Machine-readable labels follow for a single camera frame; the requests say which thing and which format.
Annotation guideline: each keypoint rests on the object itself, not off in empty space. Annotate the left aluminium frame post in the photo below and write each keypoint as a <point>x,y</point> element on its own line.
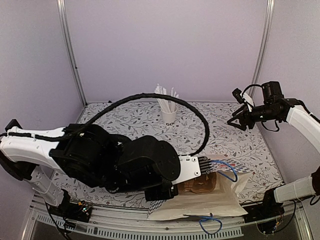
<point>62,12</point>

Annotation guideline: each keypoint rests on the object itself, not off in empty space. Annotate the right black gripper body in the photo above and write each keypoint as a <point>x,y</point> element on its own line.
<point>251,122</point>

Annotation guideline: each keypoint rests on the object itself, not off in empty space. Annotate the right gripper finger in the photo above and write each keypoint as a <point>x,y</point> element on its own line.
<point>242,111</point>
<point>238,122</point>

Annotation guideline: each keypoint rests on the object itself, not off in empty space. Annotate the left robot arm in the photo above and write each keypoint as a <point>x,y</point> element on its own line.
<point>93,157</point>

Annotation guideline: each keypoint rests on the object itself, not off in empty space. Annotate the white cup holding straws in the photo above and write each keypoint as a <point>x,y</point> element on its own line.
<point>169,116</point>

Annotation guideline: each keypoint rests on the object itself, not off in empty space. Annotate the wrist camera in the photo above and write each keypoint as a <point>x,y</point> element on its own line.
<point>243,98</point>
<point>192,167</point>

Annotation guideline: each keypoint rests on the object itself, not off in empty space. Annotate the brown cardboard cup carrier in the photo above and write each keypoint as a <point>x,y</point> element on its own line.
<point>203,184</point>

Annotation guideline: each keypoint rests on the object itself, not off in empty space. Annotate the front aluminium rail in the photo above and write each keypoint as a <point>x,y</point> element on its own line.
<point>123,223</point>

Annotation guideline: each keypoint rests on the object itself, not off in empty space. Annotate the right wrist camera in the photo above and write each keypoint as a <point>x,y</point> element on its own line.
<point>243,98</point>

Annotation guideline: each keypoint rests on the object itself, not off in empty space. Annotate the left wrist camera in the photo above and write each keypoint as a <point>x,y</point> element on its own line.
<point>192,167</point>

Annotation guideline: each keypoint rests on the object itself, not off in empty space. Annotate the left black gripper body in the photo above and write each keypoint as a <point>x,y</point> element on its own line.
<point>163,196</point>

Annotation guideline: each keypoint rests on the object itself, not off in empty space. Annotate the checkered paper takeout bag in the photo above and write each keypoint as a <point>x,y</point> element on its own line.
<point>212,195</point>

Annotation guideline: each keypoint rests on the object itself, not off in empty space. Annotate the floral patterned table mat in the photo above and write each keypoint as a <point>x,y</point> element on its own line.
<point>136,119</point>

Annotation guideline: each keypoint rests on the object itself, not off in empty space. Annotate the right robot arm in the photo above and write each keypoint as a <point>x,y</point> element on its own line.
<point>276,107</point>

